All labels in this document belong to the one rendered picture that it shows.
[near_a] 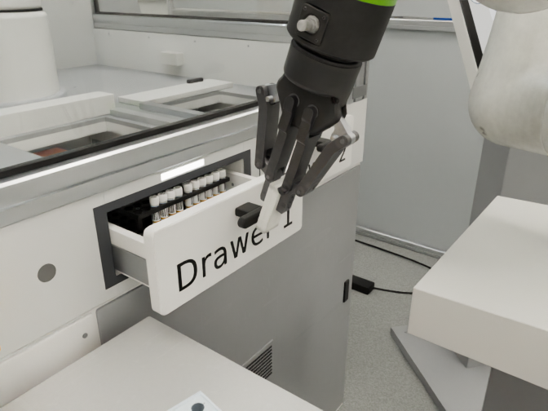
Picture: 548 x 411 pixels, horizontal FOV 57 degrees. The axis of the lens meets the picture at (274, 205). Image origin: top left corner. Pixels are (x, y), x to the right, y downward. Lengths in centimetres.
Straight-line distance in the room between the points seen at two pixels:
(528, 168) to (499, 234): 72
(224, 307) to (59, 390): 34
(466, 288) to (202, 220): 33
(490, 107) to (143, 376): 57
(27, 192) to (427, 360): 147
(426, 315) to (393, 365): 116
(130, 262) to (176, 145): 17
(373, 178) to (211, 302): 174
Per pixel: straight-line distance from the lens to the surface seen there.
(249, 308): 94
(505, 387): 83
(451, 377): 177
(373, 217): 256
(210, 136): 74
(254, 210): 63
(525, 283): 70
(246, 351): 99
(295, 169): 56
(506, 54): 77
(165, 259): 58
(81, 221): 62
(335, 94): 51
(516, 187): 152
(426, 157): 235
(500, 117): 76
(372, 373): 177
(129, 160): 64
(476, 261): 73
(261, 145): 58
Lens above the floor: 117
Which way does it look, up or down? 24 degrees down
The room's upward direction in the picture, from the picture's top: straight up
